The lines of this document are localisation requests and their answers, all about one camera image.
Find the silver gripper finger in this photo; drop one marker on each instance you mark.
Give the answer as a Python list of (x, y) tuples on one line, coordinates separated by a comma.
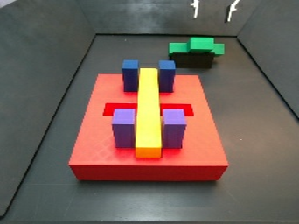
[(232, 9), (196, 5)]

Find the green bridge-shaped object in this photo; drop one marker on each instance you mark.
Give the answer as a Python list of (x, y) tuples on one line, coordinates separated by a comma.
[(197, 45)]

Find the black angle fixture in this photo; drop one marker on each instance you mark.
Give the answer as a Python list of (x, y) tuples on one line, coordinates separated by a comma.
[(193, 60)]

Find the red base board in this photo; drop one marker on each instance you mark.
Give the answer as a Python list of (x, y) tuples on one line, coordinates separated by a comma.
[(98, 160)]

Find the blue block right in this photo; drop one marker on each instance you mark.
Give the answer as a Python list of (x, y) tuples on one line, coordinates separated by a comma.
[(166, 76)]

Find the blue block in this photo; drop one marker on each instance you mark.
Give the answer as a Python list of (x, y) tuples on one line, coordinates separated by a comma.
[(166, 76), (130, 70)]

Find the blue block left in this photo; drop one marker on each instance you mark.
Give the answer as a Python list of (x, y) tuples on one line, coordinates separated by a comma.
[(130, 70)]

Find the purple block right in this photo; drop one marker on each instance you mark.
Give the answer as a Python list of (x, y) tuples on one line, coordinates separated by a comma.
[(174, 128)]

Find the purple block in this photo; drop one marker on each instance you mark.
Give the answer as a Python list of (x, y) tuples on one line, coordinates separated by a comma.
[(124, 127), (174, 128)]

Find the purple block left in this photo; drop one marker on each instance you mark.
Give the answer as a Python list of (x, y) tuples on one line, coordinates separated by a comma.
[(124, 127)]

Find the yellow long bar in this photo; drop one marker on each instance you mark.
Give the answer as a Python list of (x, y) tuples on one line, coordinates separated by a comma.
[(149, 121)]

